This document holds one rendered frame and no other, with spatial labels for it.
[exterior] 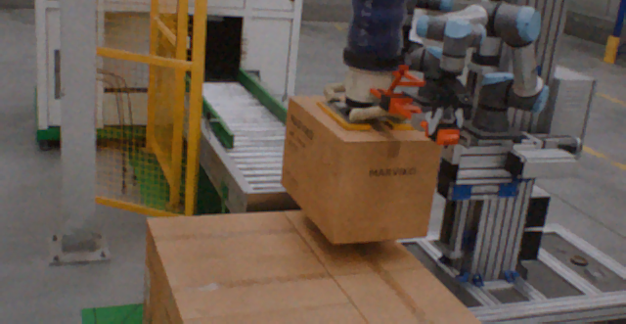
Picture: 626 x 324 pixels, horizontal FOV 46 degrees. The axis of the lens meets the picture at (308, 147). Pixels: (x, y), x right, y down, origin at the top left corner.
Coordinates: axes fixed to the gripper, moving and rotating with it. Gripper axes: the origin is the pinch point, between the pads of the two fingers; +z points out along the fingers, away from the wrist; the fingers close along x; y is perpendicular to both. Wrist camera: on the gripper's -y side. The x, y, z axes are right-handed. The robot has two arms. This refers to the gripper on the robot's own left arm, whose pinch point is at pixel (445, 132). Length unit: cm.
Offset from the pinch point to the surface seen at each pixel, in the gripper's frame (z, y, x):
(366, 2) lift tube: -32, 55, 8
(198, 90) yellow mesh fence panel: 34, 173, 44
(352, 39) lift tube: -18, 57, 10
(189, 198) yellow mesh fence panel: 95, 174, 46
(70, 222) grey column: 103, 167, 108
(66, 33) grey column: 5, 168, 109
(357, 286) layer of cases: 66, 21, 13
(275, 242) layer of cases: 66, 60, 33
